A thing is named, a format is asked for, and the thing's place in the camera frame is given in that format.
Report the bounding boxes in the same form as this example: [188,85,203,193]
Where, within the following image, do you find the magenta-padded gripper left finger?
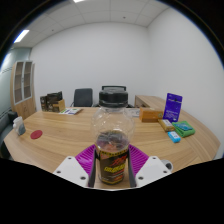
[53,143,98,188]

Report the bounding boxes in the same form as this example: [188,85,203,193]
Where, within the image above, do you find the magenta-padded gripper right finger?
[127,143,173,188]

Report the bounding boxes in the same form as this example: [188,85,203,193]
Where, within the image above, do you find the clear black-capped drink bottle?
[90,89,136,186]

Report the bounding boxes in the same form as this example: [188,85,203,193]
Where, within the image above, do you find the small light blue box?
[167,130,182,144]

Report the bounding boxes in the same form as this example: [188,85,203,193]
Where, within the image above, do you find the small tan box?
[157,118,176,133]

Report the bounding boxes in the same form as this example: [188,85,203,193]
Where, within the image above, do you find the flat round red coaster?
[30,129,44,140]

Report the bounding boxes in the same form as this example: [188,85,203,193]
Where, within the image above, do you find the green flat box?
[171,120,197,138]

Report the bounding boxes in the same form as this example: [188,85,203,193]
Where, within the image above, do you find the orange cardboard box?
[138,106,164,123]

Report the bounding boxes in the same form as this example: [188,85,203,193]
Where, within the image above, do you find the white and green leaflet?
[59,107,83,116]

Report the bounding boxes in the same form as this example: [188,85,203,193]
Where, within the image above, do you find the brown and tan box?
[51,99,66,113]

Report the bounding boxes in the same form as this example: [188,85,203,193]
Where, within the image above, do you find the purple standing card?
[162,92,184,123]

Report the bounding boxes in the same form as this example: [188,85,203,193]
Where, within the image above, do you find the white ceramic mug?
[12,116,27,136]

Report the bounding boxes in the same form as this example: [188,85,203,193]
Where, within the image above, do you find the wooden side desk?
[134,94,168,111]

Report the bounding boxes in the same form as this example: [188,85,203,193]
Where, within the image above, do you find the black solid-back office chair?
[72,87,94,108]

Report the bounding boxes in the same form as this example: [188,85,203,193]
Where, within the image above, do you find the wooden glass-door cabinet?
[9,60,37,120]

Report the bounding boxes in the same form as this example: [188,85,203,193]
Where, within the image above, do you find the black leather sofa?
[0,110,19,160]

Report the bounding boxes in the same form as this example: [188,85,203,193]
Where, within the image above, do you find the black mesh-back office chair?
[100,85,135,108]

